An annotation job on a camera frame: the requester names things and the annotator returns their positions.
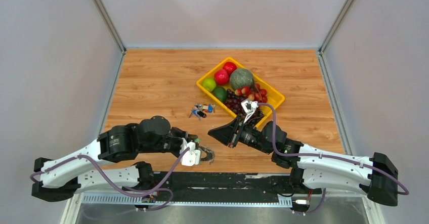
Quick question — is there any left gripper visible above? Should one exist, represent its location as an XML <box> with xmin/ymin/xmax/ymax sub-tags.
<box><xmin>139</xmin><ymin>127</ymin><xmax>198</xmax><ymax>157</ymax></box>

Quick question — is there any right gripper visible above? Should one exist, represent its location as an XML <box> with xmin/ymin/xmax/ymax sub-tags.
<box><xmin>207</xmin><ymin>115</ymin><xmax>272</xmax><ymax>155</ymax></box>

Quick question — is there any keyring chain with green tag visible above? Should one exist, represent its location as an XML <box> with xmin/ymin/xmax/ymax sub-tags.
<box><xmin>193</xmin><ymin>137</ymin><xmax>216</xmax><ymax>165</ymax></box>

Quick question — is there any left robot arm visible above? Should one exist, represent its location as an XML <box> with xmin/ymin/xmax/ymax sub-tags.
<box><xmin>30</xmin><ymin>116</ymin><xmax>201</xmax><ymax>202</ymax></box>

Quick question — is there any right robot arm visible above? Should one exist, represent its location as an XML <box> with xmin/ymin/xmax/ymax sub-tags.
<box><xmin>208</xmin><ymin>117</ymin><xmax>399</xmax><ymax>206</ymax></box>

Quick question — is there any pile of tagged keys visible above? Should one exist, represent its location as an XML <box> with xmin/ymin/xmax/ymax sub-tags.
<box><xmin>189</xmin><ymin>103</ymin><xmax>216</xmax><ymax>121</ymax></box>

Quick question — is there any purple grape bunch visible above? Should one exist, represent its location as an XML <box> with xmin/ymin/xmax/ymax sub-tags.
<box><xmin>224</xmin><ymin>89</ymin><xmax>265</xmax><ymax>126</ymax></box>

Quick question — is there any dark green lime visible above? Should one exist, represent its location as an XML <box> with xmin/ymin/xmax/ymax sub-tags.
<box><xmin>212</xmin><ymin>86</ymin><xmax>228</xmax><ymax>103</ymax></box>

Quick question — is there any light green apple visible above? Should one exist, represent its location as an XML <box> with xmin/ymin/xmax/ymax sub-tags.
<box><xmin>201</xmin><ymin>78</ymin><xmax>217</xmax><ymax>93</ymax></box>

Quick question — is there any red apple near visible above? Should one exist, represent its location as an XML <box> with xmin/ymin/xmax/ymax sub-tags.
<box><xmin>214</xmin><ymin>69</ymin><xmax>229</xmax><ymax>85</ymax></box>

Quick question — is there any red apple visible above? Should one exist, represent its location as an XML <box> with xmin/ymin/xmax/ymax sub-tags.
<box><xmin>214</xmin><ymin>69</ymin><xmax>229</xmax><ymax>85</ymax></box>
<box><xmin>223</xmin><ymin>62</ymin><xmax>237</xmax><ymax>76</ymax></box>

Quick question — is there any green netted melon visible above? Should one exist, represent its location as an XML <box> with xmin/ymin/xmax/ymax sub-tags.
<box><xmin>229</xmin><ymin>68</ymin><xmax>254</xmax><ymax>90</ymax></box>

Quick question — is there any yellow plastic tray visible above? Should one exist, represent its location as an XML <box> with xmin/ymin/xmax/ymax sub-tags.
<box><xmin>196</xmin><ymin>57</ymin><xmax>285</xmax><ymax>118</ymax></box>

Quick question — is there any red apple far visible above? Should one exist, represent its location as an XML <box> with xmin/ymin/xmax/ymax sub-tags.
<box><xmin>223</xmin><ymin>62</ymin><xmax>237</xmax><ymax>76</ymax></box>

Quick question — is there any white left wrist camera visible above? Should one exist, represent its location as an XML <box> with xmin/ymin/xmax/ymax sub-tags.
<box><xmin>180</xmin><ymin>140</ymin><xmax>201</xmax><ymax>166</ymax></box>

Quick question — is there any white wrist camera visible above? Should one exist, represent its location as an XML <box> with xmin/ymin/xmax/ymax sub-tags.
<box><xmin>180</xmin><ymin>140</ymin><xmax>201</xmax><ymax>166</ymax></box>
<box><xmin>241</xmin><ymin>99</ymin><xmax>258</xmax><ymax>123</ymax></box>

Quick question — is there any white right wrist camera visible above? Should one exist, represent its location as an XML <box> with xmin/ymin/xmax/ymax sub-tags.
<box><xmin>241</xmin><ymin>99</ymin><xmax>258</xmax><ymax>123</ymax></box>

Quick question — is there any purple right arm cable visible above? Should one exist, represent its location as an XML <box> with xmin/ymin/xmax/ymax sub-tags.
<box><xmin>257</xmin><ymin>102</ymin><xmax>410</xmax><ymax>196</ymax></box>

